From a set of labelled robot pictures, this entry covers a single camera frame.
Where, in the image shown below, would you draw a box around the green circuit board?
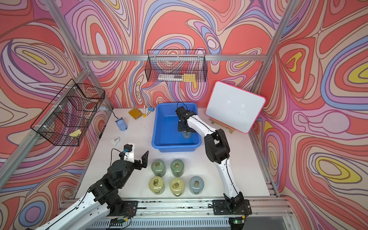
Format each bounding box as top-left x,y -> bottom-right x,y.
109,218 -> 129,226

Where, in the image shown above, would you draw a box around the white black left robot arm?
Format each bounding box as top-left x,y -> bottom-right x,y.
37,151 -> 149,230

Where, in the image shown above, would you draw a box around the green tea canister back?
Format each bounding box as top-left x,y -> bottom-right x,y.
170,159 -> 185,177

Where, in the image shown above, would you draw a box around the small blue mouse device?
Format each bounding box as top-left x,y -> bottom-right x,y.
116,118 -> 128,131

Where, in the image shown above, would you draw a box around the yellow-green tea canister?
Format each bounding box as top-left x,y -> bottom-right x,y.
169,177 -> 185,196
149,176 -> 164,195

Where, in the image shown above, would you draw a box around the blue-grey tea canister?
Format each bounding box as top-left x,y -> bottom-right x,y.
189,176 -> 205,195

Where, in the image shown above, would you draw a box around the small white tag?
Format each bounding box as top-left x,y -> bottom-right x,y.
111,137 -> 120,146

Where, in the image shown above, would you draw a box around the small blue clip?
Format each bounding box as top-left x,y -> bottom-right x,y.
146,107 -> 154,116

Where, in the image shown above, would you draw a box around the pink framed whiteboard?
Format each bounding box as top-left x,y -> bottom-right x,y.
206,81 -> 266,134

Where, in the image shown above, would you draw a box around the black wire basket left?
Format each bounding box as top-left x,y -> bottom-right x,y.
31,80 -> 105,147

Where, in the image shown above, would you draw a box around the black wire basket back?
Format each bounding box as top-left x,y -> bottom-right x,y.
145,49 -> 208,82

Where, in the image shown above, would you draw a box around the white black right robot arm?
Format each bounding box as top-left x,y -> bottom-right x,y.
175,107 -> 251,216

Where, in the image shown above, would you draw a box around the yellow block in basket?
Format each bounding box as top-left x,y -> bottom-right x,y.
183,73 -> 196,82

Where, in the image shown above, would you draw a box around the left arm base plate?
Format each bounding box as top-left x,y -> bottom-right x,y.
109,200 -> 138,217

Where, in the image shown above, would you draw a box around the yellow sticky note pad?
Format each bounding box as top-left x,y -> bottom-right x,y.
128,108 -> 143,120

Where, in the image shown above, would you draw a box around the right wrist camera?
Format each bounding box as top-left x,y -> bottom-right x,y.
175,106 -> 187,120

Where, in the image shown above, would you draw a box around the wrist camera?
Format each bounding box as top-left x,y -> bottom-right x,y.
119,143 -> 135,163
175,106 -> 187,120

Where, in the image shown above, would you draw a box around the wooden whiteboard stand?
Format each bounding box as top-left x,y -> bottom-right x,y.
210,118 -> 235,134

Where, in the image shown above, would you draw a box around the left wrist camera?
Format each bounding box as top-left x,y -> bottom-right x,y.
119,143 -> 135,163

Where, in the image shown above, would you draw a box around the yellow sponge in basket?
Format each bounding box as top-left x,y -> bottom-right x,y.
69,129 -> 82,138

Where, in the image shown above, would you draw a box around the blue plastic basket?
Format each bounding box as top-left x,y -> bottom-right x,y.
151,103 -> 202,152

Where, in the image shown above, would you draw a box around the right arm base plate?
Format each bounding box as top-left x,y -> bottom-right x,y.
209,199 -> 252,217

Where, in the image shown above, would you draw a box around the black wire basket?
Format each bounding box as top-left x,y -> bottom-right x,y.
145,49 -> 208,82
31,80 -> 105,147

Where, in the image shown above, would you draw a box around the green tea canister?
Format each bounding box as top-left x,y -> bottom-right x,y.
170,159 -> 185,177
151,160 -> 166,177

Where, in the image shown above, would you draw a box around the light blue tea canister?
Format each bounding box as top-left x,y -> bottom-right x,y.
182,131 -> 193,139

